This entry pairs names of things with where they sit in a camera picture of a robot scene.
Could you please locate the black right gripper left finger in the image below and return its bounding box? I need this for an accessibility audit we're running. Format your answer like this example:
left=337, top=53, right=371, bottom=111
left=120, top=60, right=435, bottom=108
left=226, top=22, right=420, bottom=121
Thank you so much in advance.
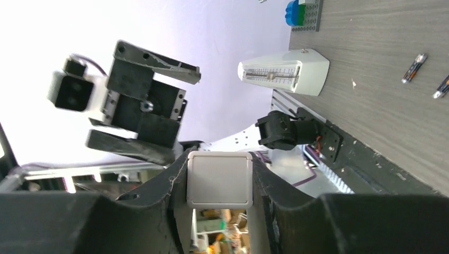
left=1, top=151, right=193, bottom=253

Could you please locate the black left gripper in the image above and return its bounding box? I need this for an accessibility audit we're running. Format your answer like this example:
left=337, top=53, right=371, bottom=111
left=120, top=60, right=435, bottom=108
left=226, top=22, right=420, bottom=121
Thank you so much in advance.
left=86, top=40, right=201, bottom=166

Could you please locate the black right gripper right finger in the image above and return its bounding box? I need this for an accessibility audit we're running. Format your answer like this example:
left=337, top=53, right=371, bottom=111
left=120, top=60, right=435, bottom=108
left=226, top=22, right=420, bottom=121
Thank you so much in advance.
left=249, top=156, right=448, bottom=253

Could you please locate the white rectangular thermometer device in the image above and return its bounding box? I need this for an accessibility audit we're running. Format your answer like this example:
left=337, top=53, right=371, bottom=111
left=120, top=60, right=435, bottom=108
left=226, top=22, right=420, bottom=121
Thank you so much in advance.
left=186, top=151, right=253, bottom=209

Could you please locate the black aaa battery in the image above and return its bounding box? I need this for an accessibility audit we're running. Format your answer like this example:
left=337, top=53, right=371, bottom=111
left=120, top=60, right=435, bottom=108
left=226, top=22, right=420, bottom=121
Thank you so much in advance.
left=401, top=53, right=427, bottom=84
left=432, top=75, right=449, bottom=99

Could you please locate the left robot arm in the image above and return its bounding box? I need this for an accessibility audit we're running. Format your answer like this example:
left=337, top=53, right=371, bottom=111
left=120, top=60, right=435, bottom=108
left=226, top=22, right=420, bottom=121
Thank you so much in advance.
left=86, top=48, right=340, bottom=161

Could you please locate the white cup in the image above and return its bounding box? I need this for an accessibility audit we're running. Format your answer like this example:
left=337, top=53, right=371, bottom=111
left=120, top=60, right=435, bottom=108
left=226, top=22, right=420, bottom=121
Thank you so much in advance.
left=238, top=49, right=330, bottom=96

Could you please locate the blue lego brick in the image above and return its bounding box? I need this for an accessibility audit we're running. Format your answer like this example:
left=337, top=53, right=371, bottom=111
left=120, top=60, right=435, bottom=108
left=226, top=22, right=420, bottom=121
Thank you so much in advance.
left=285, top=0, right=306, bottom=26

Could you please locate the grey lego baseplate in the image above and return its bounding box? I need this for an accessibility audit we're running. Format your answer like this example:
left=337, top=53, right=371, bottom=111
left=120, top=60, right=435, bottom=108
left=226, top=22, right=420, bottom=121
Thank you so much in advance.
left=291, top=0, right=324, bottom=33

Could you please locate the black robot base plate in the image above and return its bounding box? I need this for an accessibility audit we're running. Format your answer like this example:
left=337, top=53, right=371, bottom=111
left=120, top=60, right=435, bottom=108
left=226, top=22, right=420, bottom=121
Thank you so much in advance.
left=297, top=108, right=439, bottom=195

